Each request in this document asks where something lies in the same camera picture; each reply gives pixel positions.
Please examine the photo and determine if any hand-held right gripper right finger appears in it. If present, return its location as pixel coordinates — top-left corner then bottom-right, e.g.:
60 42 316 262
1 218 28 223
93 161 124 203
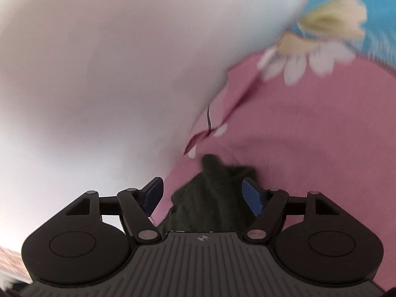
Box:
242 177 341 242

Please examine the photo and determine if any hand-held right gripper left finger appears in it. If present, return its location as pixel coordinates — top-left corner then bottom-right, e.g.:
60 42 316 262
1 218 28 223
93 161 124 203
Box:
64 176 164 242

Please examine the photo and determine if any dark green knit sweater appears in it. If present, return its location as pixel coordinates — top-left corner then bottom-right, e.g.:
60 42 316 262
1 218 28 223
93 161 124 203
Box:
162 154 262 233

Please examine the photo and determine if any pink floral bed sheet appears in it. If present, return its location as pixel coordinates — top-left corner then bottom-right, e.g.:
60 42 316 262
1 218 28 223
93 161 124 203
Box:
151 0 396 288

